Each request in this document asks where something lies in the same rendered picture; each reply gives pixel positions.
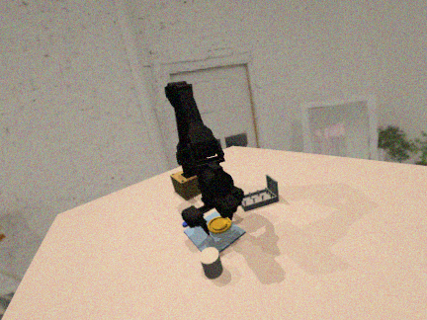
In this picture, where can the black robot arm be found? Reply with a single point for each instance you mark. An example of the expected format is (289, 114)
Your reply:
(196, 144)

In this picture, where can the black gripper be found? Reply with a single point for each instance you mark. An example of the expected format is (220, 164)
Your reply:
(194, 216)

